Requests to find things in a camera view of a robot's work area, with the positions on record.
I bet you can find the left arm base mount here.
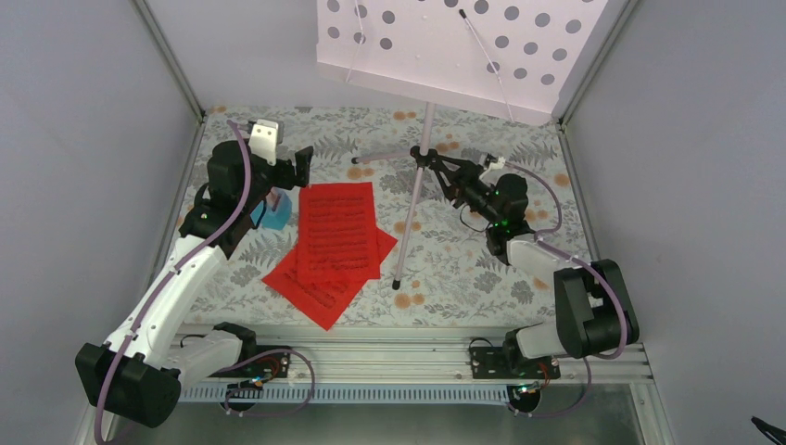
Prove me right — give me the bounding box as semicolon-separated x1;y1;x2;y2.
213;322;290;400

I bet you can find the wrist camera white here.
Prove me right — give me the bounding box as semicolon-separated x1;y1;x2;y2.
247;119;283;166
479;154;506;178

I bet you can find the floral table mat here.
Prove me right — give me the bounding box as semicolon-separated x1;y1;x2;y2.
183;107;590;327

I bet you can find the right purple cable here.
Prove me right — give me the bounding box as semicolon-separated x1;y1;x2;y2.
500;160;630;419

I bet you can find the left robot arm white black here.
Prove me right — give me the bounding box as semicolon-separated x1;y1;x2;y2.
75;139;314;427

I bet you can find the aluminium rail base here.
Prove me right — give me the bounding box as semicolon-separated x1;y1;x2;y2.
73;324;677;445

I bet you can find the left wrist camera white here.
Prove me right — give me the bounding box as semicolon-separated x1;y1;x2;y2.
247;119;283;166

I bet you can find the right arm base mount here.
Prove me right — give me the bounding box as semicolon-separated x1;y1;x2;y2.
468;337;562;414

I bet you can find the red sheet music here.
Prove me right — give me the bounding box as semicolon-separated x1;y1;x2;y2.
297;182;380;284
262;228;397;330

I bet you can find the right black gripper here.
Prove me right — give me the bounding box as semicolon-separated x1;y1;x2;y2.
433;156;501;226

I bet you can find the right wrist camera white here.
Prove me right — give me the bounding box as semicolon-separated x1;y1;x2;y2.
479;154;506;178

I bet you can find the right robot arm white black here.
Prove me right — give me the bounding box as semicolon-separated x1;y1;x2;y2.
425;150;640;377

